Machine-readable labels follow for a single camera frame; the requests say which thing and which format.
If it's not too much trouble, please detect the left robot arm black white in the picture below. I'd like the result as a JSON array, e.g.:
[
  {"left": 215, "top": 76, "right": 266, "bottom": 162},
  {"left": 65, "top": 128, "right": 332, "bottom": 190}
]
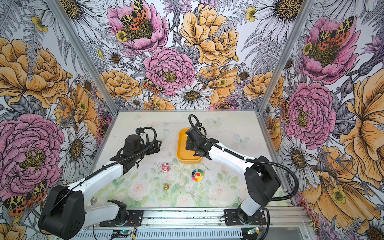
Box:
[{"left": 38, "top": 134, "right": 162, "bottom": 240}]

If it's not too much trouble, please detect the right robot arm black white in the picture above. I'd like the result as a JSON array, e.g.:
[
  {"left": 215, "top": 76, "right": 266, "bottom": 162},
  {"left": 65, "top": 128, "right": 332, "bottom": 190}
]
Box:
[{"left": 186, "top": 128, "right": 281, "bottom": 225}]

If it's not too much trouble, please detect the yellow plastic bin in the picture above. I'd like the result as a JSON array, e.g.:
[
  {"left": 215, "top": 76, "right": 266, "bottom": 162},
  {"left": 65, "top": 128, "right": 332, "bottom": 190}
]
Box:
[{"left": 177, "top": 128, "right": 203, "bottom": 165}]

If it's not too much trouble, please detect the small pink toy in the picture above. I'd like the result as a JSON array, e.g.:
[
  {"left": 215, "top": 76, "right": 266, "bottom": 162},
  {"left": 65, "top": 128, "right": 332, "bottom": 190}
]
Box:
[{"left": 162, "top": 163, "right": 171, "bottom": 173}]

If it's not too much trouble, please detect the multicolour round toy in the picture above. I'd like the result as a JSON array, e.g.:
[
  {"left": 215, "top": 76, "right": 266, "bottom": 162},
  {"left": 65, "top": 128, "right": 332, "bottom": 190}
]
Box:
[{"left": 192, "top": 169, "right": 204, "bottom": 182}]

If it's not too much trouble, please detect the silver wrench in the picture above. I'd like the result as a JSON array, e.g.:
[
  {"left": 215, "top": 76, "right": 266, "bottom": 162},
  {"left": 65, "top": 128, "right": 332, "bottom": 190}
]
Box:
[{"left": 90, "top": 198, "right": 98, "bottom": 206}]

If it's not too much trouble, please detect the left small circuit board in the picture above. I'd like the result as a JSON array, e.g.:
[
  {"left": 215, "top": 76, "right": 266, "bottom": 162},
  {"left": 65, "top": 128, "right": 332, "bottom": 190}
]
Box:
[{"left": 111, "top": 229, "right": 134, "bottom": 238}]

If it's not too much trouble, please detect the small circuit board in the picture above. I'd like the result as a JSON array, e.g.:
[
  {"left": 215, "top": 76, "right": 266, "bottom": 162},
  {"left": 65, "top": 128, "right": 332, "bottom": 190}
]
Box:
[
  {"left": 247, "top": 227, "right": 260, "bottom": 235},
  {"left": 111, "top": 229, "right": 134, "bottom": 238}
]

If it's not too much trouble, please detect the right small circuit board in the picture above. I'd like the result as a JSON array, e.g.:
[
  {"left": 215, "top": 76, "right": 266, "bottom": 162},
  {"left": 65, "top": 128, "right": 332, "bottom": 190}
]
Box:
[{"left": 247, "top": 227, "right": 260, "bottom": 235}]

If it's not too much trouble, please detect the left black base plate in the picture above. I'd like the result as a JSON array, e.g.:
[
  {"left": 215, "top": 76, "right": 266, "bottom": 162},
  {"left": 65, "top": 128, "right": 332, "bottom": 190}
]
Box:
[{"left": 99, "top": 210, "right": 144, "bottom": 227}]

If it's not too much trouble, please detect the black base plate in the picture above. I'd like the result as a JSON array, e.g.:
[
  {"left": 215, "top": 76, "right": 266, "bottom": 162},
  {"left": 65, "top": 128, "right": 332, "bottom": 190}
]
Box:
[
  {"left": 224, "top": 209, "right": 267, "bottom": 226},
  {"left": 99, "top": 210, "right": 144, "bottom": 227}
]

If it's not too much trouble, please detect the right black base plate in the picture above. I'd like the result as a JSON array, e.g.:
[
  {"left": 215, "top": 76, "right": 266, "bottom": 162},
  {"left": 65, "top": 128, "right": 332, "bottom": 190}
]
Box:
[{"left": 224, "top": 209, "right": 267, "bottom": 226}]

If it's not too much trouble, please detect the white ventilated cable duct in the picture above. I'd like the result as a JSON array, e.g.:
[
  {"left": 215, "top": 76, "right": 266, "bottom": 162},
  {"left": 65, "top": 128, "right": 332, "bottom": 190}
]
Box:
[{"left": 73, "top": 228, "right": 243, "bottom": 240}]

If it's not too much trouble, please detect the right black corrugated cable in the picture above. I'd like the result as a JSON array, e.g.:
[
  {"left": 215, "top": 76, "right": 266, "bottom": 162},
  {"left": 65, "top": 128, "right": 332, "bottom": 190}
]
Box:
[{"left": 188, "top": 114, "right": 300, "bottom": 202}]

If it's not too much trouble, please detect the aluminium front rail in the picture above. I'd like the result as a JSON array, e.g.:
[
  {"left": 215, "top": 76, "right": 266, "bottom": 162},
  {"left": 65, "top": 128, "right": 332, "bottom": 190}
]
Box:
[{"left": 78, "top": 207, "right": 313, "bottom": 230}]

